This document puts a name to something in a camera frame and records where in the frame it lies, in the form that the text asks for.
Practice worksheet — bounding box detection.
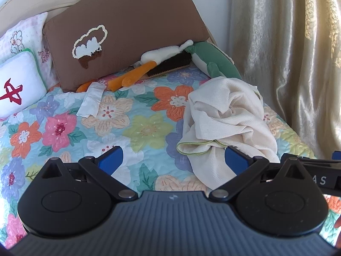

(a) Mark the white tissue cloth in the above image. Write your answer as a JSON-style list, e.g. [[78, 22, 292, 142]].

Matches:
[[77, 82, 104, 118]]

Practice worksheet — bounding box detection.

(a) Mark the green plush toy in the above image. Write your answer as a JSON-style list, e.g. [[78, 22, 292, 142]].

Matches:
[[185, 42, 243, 80]]

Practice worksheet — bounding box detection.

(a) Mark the beige headboard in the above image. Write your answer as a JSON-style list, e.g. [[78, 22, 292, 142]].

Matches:
[[0, 0, 221, 46]]

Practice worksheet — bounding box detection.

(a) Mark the floral quilt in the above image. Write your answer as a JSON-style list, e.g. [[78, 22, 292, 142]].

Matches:
[[0, 68, 341, 248]]

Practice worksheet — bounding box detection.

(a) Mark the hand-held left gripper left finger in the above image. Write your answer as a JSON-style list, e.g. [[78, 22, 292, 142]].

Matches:
[[40, 146, 139, 202]]

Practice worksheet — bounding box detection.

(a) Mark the beige patterned curtain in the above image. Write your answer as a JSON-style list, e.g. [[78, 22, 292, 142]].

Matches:
[[226, 0, 341, 160]]

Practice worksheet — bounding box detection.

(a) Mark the pink patterned pillow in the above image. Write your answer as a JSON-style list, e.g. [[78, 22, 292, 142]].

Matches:
[[0, 12, 58, 86]]

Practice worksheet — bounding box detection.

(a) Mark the brown pillow with cloud embroidery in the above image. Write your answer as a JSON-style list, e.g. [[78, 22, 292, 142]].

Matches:
[[43, 0, 211, 91]]

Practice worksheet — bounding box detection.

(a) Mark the orange plush piece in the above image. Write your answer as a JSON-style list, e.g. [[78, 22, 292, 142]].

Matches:
[[76, 81, 93, 93]]

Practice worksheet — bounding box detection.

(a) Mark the cream waffle-knit garment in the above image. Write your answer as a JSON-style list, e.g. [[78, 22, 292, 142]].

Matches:
[[177, 77, 280, 190]]

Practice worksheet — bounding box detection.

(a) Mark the white and orange goose plush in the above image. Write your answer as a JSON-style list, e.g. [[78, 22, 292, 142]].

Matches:
[[108, 39, 194, 91]]

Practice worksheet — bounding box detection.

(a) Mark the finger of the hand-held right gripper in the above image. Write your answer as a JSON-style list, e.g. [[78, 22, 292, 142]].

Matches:
[[282, 151, 341, 166]]

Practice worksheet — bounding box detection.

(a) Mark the white pillow with red character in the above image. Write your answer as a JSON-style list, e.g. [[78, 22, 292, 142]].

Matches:
[[0, 48, 48, 120]]

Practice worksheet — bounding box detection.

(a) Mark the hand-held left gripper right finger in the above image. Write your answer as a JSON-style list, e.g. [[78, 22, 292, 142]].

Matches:
[[209, 146, 307, 203]]

